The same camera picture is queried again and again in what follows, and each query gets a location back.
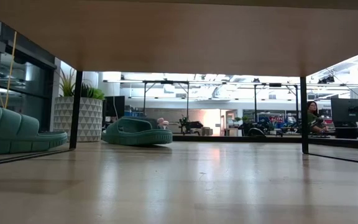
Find green rubber slide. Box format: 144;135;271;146
0;99;68;156
101;116;173;146

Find black screen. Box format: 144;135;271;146
103;95;126;118

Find succulent in white patterned pot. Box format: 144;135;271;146
53;68;106;143

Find person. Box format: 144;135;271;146
306;100;329;134

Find black computer monitor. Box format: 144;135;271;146
330;98;358;128

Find black background robot frame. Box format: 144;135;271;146
253;82;300;125
142;80;191;121

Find black aluminium table frame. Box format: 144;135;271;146
172;134;358;150

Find yellow cable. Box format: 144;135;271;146
0;21;17;109

